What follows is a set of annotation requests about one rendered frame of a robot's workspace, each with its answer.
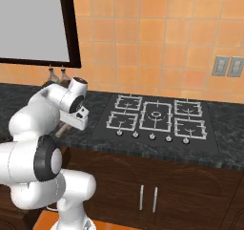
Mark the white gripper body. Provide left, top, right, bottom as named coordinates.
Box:
left=59, top=111, right=89, bottom=132

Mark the dark wood drawer front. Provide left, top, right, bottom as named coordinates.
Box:
left=0, top=184, right=44, bottom=230

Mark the wooden rolling pin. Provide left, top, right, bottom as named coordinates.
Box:
left=54, top=123, right=71, bottom=138

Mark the brown glass bottle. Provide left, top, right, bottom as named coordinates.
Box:
left=47, top=66, right=60, bottom=84
left=59, top=67, right=71, bottom=85

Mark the dark wood cupboard door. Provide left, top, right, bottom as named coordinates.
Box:
left=220, top=176, right=244, bottom=230
left=148, top=162, right=244, bottom=230
left=61, top=146, right=151, bottom=229

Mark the black gas hob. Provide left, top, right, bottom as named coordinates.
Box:
left=91, top=93, right=220, bottom=156

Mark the silver cupboard handle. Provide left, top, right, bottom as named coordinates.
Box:
left=152, top=186, right=159, bottom=214
left=138, top=184, right=145, bottom=211

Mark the grey wall socket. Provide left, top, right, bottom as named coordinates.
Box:
left=212, top=55, right=231, bottom=77
left=226, top=56, right=244, bottom=78

